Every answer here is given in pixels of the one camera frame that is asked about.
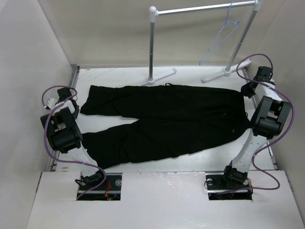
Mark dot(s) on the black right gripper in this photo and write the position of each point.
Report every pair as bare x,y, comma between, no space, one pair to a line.
244,89

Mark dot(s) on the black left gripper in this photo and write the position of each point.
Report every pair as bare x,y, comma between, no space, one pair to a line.
76,112

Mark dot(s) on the black trousers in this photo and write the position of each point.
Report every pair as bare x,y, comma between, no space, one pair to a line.
170,121

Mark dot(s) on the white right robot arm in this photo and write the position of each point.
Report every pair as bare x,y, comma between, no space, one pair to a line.
267,122

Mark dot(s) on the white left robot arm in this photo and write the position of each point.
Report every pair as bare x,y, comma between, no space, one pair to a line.
62,136

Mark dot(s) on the white metal clothes rack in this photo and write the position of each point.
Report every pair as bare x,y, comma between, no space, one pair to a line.
182,35

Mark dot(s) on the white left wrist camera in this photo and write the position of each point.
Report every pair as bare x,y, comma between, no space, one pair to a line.
50,104

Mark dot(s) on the light blue wire hanger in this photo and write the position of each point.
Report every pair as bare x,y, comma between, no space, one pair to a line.
223,34

